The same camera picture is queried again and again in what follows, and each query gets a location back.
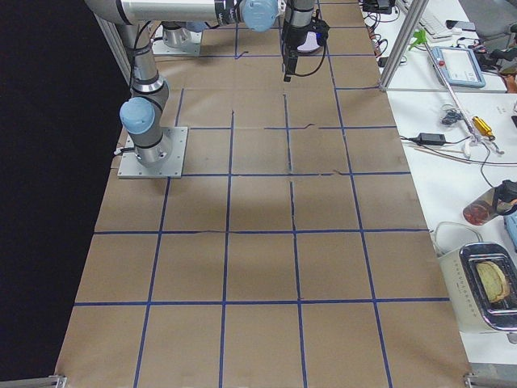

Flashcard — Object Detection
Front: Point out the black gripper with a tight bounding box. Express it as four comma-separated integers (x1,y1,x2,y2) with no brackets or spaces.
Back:
282,38,301,82

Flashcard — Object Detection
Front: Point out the lilac plate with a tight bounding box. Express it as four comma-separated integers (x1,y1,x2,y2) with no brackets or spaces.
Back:
297,32,322,54

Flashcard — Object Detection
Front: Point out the green reacher grabber tool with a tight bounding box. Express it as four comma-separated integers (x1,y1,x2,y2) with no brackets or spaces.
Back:
410,30,505,155

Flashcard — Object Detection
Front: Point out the black power adapter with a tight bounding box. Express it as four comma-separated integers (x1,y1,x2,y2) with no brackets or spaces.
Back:
417,133,447,146

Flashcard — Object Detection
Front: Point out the blue teach pendant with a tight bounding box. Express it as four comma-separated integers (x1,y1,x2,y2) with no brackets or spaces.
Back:
431,47,486,88

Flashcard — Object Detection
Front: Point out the brown paper table cover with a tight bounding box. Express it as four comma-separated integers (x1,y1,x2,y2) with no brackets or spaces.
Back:
56,1,468,387

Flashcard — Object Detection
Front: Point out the bread slice in toaster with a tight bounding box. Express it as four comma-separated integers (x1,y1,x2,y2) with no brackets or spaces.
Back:
476,261,511,303

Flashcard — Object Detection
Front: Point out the cream toaster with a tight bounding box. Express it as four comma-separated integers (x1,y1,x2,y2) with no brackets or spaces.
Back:
439,242,516,343

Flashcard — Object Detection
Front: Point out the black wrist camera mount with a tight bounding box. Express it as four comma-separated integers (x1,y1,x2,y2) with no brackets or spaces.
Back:
310,17,330,47

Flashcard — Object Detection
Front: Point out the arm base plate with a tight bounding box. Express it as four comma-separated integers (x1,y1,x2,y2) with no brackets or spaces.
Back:
117,127,188,179
153,27,202,57

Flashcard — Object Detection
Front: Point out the aluminium frame post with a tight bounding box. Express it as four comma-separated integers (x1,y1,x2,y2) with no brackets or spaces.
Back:
379,0,428,91

